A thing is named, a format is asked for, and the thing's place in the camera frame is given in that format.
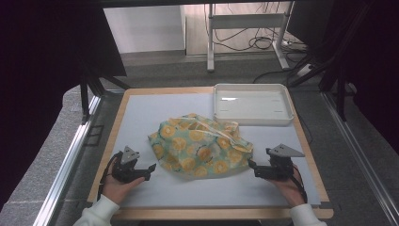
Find lemon print plastic bag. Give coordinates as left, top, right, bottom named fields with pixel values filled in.
left=147, top=113, right=254, bottom=180

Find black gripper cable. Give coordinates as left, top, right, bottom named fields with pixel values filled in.
left=96, top=152, right=123, bottom=202
left=290, top=164, right=309, bottom=204

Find person's right hand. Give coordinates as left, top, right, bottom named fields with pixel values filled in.
left=268, top=164, right=306, bottom=208

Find white cabinet panel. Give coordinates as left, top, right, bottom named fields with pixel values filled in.
left=103, top=5, right=186, bottom=55

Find black floor cables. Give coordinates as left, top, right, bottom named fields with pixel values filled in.
left=213, top=3, right=314, bottom=84

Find white metal desk frame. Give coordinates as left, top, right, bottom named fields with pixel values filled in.
left=205, top=2, right=293, bottom=73

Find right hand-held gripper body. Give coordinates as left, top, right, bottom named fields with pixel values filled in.
left=265, top=143, right=306, bottom=182

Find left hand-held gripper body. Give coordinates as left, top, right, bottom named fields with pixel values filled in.
left=111, top=145, right=149, bottom=184

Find aluminium rail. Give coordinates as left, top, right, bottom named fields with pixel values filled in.
left=33, top=94, right=104, bottom=226
left=321, top=90, right=399, bottom=226

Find person's left hand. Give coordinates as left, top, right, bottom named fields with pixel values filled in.
left=102, top=156, right=146, bottom=205

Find white plastic tray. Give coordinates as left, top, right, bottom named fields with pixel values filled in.
left=213, top=83, right=295, bottom=127

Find white table mat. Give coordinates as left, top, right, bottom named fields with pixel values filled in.
left=120, top=92, right=322, bottom=209

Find black curtain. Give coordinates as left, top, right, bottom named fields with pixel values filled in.
left=0, top=0, right=128, bottom=211
left=286, top=0, right=399, bottom=154

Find black tripod stand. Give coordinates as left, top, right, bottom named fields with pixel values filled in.
left=287, top=46, right=357, bottom=122
left=78, top=60, right=132, bottom=125

